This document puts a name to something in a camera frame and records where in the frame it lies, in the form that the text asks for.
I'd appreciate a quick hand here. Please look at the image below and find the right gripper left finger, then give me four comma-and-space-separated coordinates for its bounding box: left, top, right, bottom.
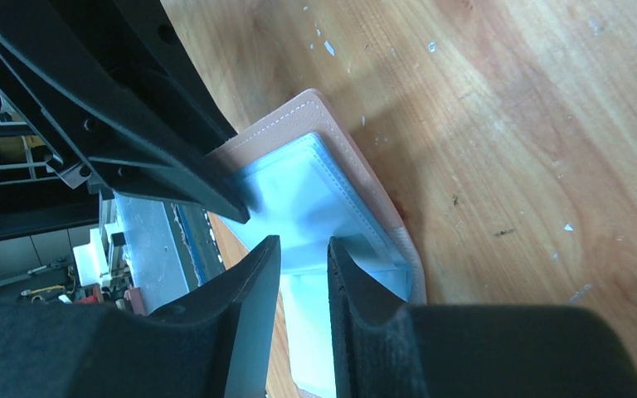
0, 235, 280, 397

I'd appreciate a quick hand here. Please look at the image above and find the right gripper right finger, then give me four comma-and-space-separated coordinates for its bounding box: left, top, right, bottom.
328, 238, 637, 397

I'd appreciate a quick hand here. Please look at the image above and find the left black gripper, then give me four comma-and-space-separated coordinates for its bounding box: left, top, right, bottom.
0, 1, 250, 222

